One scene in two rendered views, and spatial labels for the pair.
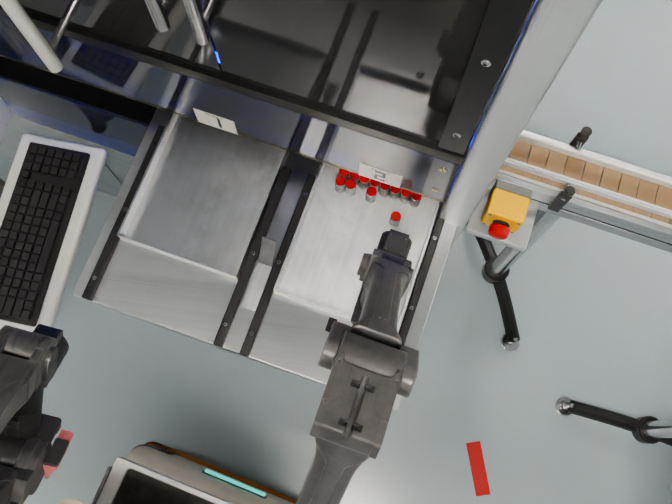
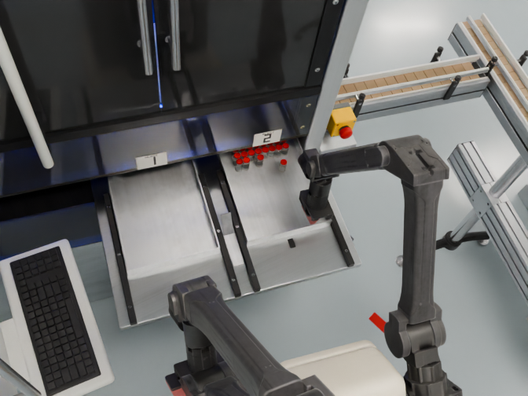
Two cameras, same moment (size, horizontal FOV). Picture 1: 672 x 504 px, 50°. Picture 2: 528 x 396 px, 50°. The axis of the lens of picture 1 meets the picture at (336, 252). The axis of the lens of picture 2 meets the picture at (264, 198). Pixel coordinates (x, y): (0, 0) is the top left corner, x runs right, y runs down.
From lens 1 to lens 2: 0.65 m
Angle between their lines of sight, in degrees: 23
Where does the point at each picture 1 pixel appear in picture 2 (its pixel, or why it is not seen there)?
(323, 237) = (250, 199)
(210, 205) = (170, 221)
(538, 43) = not seen: outside the picture
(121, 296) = (154, 308)
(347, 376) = (405, 152)
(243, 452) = not seen: outside the picture
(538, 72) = not seen: outside the picture
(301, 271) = (252, 225)
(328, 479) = (429, 214)
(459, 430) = (359, 314)
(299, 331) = (276, 258)
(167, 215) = (147, 243)
